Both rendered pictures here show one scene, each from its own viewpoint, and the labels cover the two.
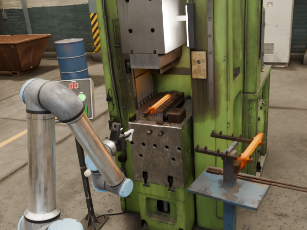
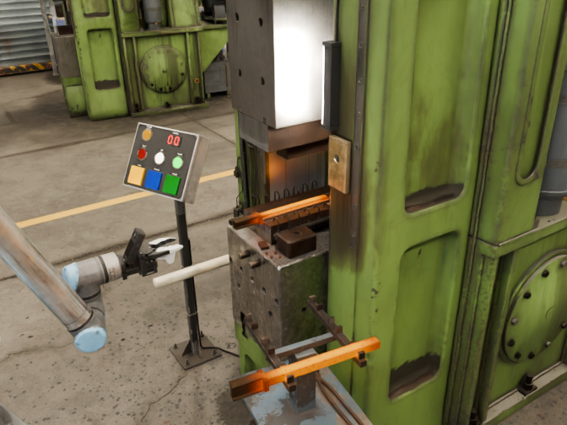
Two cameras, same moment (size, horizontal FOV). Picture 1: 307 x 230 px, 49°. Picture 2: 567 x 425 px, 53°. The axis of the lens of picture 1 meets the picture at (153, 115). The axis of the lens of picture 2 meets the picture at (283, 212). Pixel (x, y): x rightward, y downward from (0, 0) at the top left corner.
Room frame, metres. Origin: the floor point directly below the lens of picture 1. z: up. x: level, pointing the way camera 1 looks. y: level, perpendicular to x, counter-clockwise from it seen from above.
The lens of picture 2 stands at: (0.53, -1.03, 1.94)
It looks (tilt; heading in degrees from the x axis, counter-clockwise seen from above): 26 degrees down; 31
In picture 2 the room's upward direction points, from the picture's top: 1 degrees counter-clockwise
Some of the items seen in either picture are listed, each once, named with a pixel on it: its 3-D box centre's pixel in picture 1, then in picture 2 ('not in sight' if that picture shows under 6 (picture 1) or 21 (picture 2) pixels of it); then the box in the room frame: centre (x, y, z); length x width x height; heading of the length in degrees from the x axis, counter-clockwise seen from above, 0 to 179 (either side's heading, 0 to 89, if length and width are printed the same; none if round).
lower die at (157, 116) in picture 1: (161, 104); (303, 210); (2.27, -0.06, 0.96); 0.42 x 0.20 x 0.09; 154
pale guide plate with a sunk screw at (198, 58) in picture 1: (198, 65); (339, 164); (2.06, -0.31, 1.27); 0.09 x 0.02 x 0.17; 64
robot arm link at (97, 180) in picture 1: (102, 178); (89, 308); (1.48, 0.29, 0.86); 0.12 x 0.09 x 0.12; 50
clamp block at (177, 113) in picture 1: (177, 115); (297, 241); (2.05, -0.16, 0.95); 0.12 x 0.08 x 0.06; 154
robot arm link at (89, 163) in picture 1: (98, 157); (84, 276); (1.50, 0.29, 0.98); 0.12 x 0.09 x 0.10; 154
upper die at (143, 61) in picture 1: (157, 54); (303, 121); (2.27, -0.06, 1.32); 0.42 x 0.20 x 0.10; 154
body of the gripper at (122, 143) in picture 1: (115, 143); (137, 260); (1.65, 0.22, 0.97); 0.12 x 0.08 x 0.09; 154
